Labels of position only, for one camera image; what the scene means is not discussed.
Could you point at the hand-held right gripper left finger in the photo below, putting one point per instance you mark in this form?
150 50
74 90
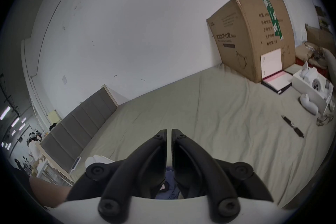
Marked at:
143 165

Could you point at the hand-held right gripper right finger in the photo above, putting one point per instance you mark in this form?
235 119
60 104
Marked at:
195 165

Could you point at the dark blue garment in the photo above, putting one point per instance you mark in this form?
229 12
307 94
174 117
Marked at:
170 190

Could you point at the person's left forearm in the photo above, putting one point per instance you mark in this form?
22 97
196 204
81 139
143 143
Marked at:
49 190

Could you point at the bed with beige sheet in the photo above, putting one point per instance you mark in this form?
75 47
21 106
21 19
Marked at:
210 112

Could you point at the grey padded headboard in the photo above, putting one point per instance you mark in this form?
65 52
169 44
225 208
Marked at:
76 128

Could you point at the black pen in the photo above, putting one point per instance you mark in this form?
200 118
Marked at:
292 125

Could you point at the group of people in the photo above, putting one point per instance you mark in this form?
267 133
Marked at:
34 139

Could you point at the open white and pink box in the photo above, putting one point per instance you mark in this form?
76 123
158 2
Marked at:
278 80

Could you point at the white hand controller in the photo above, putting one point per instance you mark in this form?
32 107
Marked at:
309 105

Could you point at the open white box with devices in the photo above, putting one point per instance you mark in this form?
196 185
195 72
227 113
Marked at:
301 81

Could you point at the large brown cardboard carton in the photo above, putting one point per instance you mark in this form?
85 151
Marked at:
241 34

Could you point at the flat brown cardboard carton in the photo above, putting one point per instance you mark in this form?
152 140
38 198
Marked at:
319 35

